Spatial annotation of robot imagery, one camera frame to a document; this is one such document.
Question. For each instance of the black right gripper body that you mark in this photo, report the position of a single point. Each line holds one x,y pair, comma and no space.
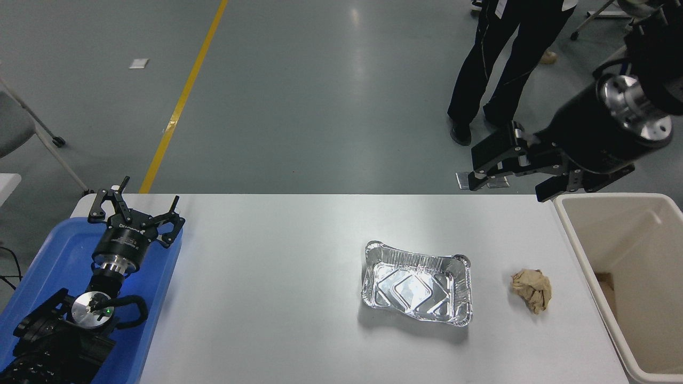
592,138

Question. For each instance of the grey wheeled chair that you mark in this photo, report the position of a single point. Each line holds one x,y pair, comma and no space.
16,122

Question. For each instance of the rectangular foil tray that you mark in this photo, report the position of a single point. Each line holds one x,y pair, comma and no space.
416,288

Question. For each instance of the white side table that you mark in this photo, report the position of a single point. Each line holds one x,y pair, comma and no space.
8,186

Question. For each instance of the crumpled tan paper ball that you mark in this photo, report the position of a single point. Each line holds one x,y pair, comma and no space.
533,289

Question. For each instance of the person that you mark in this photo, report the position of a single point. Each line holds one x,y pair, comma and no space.
501,53
548,56

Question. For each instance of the large pale plastic bin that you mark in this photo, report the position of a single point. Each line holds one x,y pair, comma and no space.
597,224

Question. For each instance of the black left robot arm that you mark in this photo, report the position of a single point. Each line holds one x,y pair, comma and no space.
53,346

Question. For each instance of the blue plastic tray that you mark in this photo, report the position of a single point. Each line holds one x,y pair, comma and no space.
58,250

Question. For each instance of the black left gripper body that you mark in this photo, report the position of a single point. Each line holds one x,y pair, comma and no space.
125,241

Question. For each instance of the metal floor plate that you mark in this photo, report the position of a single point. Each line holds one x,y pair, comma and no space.
501,182
462,180

